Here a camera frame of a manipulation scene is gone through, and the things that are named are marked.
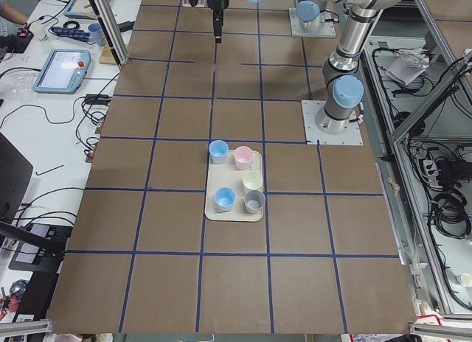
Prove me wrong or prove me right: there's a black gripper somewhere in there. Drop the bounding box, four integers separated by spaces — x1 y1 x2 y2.
207 0 229 43

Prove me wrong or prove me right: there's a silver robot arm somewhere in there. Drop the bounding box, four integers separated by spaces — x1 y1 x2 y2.
295 0 339 29
247 0 401 135

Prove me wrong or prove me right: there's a silver base plate arm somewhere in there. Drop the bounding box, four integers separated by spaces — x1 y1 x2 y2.
302 100 364 146
288 8 336 38

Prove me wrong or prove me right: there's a blue cup on desk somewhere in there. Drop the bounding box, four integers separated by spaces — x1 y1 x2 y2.
88 23 106 47

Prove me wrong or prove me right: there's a blue cup off tray corner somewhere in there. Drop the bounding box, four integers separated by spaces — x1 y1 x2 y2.
209 139 229 164

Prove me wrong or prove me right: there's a pink cup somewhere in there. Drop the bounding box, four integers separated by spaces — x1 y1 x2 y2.
233 146 254 170

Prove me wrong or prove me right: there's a cream cup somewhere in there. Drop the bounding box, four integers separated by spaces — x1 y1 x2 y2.
242 171 263 193

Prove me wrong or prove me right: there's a white paper cup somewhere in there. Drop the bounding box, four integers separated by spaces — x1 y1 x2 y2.
29 22 49 42

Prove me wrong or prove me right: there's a blue cup on tray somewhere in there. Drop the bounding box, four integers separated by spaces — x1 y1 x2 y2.
214 186 236 213

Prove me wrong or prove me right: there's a grey cup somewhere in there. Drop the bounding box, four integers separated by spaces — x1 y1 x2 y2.
244 190 266 214

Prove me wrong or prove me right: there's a wooden mug tree stand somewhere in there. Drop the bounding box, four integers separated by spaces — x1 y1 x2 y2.
97 10 121 66

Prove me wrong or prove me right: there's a blue checkered cloth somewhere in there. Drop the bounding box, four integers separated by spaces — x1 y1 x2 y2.
49 27 91 43

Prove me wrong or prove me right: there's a blue teach pendant far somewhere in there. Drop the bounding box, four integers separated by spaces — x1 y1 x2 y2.
63 0 97 20

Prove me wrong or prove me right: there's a blue teach pendant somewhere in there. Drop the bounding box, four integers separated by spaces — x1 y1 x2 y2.
63 0 97 20
32 49 91 94

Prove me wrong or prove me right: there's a black power adapter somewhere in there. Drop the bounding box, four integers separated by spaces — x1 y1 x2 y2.
84 94 111 106

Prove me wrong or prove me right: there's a beige plastic tray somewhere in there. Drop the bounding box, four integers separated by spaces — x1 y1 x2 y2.
204 150 263 222

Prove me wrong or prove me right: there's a blue teach pendant near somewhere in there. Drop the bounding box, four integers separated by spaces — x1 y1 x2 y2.
32 49 91 94

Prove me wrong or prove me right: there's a crumpled white paper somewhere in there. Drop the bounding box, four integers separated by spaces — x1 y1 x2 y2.
386 47 429 86

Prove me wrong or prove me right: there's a black monitor stand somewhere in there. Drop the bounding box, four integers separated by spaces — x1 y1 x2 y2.
1 135 72 273

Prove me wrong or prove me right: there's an aluminium frame post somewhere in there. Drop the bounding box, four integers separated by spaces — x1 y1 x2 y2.
88 0 129 66

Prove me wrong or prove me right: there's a black cable bundle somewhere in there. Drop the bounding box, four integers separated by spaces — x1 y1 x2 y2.
429 189 472 242

